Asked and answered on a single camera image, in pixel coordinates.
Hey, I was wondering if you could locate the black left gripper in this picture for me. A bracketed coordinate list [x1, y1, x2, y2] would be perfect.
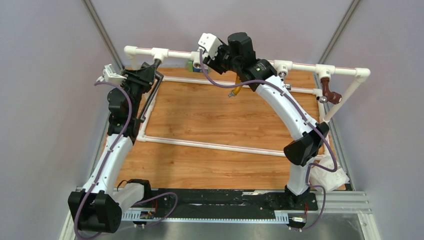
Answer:
[119, 64, 157, 119]

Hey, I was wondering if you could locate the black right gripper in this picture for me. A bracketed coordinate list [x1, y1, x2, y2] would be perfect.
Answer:
[204, 40, 242, 74]

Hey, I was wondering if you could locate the dark grey long faucet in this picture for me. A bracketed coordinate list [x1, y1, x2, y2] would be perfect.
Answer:
[137, 59, 164, 123]

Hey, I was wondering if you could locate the white PVC pipe frame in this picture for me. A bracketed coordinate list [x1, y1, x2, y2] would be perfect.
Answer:
[124, 45, 371, 158]

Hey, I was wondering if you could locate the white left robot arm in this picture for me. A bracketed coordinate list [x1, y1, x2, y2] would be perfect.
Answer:
[67, 59, 164, 238]

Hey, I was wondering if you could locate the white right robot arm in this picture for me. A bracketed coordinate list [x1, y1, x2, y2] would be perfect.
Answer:
[198, 32, 329, 210]

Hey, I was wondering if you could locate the yellow faucet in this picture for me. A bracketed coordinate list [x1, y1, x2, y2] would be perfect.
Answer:
[228, 75, 243, 98]

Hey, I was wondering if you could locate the green blue small box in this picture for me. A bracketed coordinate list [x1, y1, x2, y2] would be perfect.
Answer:
[187, 60, 203, 73]

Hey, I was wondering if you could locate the chrome faucet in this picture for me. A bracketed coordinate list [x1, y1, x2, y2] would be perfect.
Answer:
[278, 71, 292, 91]

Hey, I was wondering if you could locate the brown faucet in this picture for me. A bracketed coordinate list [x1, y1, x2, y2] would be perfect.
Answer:
[320, 77, 342, 105]

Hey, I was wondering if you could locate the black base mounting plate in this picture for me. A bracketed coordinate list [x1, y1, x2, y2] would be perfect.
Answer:
[122, 188, 319, 224]

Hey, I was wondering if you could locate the white thread seal tape roll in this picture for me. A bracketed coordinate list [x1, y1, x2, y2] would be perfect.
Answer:
[309, 162, 350, 193]

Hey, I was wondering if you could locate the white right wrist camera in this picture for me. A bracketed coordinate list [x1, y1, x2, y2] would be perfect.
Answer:
[198, 33, 223, 58]

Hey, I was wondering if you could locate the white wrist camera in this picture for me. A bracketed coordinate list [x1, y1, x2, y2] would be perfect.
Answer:
[198, 33, 223, 58]
[96, 64, 127, 85]

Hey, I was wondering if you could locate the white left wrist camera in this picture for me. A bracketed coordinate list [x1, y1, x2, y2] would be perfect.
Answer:
[96, 64, 127, 85]

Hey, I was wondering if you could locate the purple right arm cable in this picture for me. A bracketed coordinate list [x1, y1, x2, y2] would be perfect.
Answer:
[198, 49, 339, 232]

